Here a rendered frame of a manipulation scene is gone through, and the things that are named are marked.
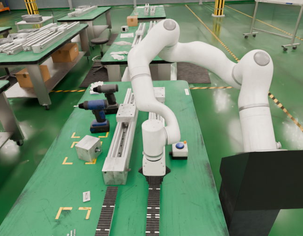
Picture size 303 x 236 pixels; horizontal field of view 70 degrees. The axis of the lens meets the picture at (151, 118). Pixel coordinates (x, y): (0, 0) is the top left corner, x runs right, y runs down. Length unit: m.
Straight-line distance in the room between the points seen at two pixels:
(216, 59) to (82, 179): 0.85
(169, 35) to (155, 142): 0.43
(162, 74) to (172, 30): 1.88
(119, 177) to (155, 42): 0.62
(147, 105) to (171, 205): 0.44
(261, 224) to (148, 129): 0.69
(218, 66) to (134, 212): 0.72
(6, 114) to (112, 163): 1.87
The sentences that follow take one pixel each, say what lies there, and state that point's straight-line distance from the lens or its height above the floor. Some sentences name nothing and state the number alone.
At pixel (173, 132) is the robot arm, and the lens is 0.87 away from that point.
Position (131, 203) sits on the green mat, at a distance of 1.03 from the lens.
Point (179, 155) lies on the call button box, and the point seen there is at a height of 0.81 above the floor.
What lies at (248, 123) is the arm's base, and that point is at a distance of 0.96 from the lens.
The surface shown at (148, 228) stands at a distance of 0.92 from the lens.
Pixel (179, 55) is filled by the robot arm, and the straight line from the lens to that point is 1.05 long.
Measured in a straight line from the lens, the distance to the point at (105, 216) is 0.97.
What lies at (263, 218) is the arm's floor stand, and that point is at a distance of 1.17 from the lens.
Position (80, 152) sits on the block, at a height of 0.83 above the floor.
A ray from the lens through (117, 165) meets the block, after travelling 1.05.
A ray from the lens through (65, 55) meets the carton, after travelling 4.81.
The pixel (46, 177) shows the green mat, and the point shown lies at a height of 0.78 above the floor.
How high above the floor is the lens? 1.61
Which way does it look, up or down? 33 degrees down
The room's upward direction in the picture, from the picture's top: 3 degrees counter-clockwise
